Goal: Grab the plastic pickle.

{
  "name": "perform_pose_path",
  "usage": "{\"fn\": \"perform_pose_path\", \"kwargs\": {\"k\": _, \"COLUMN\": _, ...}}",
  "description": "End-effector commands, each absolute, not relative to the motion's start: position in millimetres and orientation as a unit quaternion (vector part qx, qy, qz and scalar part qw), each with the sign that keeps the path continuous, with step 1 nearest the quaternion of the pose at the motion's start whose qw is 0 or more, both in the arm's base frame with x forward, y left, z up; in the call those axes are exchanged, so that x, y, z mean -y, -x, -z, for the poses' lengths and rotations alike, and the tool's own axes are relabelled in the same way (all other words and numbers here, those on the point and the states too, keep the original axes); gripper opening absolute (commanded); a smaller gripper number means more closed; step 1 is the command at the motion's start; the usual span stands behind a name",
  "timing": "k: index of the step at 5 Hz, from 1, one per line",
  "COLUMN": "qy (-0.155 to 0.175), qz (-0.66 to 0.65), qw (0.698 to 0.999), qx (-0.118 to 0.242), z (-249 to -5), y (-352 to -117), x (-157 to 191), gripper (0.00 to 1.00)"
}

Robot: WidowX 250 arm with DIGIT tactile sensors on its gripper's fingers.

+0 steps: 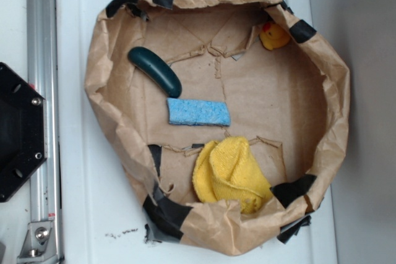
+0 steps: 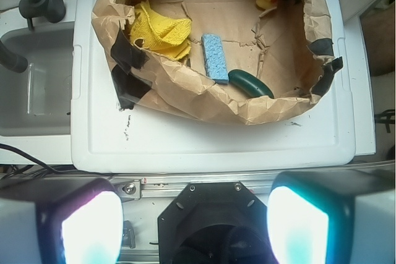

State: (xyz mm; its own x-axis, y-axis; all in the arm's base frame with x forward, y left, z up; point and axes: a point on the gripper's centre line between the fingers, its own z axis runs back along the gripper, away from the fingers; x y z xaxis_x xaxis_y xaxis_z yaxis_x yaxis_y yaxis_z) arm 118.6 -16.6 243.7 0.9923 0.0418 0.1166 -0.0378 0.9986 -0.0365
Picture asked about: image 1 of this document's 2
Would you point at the dark green plastic pickle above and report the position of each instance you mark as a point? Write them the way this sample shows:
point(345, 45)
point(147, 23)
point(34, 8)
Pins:
point(156, 69)

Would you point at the blue sponge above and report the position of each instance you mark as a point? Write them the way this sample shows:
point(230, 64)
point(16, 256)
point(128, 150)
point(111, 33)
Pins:
point(198, 113)

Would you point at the yellow folded cloth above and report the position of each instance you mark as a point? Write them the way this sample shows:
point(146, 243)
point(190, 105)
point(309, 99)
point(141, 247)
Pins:
point(227, 170)

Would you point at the yellow rubber duck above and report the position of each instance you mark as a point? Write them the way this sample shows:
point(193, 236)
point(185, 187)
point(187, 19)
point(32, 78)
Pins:
point(273, 36)

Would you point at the brown paper bag enclosure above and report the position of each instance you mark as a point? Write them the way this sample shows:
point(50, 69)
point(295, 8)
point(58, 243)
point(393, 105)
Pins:
point(291, 103)

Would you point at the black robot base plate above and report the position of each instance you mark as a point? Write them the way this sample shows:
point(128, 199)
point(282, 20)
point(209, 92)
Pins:
point(23, 148)

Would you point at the aluminium extrusion rail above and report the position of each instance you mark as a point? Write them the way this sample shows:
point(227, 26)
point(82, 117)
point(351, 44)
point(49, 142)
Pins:
point(45, 192)

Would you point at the metal corner bracket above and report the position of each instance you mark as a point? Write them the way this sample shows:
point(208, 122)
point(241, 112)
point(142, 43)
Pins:
point(39, 244)

